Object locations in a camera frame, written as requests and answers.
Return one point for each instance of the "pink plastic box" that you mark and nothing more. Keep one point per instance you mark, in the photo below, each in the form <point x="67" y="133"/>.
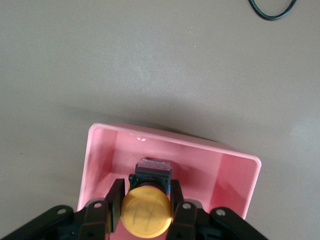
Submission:
<point x="200" y="162"/>

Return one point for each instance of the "yellow push button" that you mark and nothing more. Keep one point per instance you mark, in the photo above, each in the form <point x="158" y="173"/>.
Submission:
<point x="147" y="212"/>

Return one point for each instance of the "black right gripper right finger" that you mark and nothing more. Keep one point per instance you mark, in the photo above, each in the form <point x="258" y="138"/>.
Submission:
<point x="190" y="217"/>

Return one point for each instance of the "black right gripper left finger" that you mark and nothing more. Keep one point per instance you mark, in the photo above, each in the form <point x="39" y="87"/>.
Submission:
<point x="100" y="215"/>

